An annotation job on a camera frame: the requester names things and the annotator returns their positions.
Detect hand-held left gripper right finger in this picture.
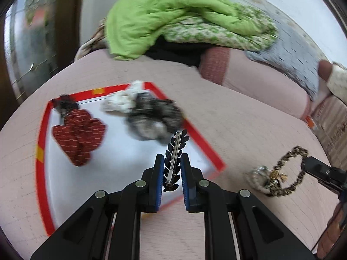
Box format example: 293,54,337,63
180,153,318,260

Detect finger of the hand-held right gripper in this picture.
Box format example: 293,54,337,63
301,156,347,194

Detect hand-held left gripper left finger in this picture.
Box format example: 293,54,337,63
30,153,166,260

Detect black leaf hair clip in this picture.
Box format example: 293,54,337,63
162,130,189,193

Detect gold chain bracelet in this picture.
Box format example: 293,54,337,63
267,146,310,198

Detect red-edged white tray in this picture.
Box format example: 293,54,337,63
36,81,227,236

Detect person's right hand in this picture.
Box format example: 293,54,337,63
317,203,347,259

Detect beige striped cloth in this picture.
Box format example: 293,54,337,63
312,97,347,166

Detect small orange box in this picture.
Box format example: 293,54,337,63
305,115,319,131

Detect white gold round ornament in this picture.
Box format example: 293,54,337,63
245,165,272,193

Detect grey black scrunchie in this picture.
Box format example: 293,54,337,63
125,92,185,145

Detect white patterned cloth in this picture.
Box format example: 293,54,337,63
316,62,347,106

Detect white scrunchie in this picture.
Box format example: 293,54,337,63
100,80,144,113

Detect red patterned scrunchie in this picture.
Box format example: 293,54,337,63
52,109,107,167

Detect brown rounded object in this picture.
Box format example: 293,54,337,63
317,60,336,83

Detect grey pillow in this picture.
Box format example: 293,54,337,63
245,24,327,102

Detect pink bolster cushion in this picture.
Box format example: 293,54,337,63
200,47,312,120

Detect black red hair accessory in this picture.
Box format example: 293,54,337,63
50,94,80,120

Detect black cloth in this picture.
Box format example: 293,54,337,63
145,36,214,69

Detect green floral quilt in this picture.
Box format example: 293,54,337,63
163,4,279,52

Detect beige patterned cloth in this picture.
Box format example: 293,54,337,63
74,18,109,60

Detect bright green quilt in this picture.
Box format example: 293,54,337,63
106,0,246,61

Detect thin black cable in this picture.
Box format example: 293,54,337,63
311,203,339,251

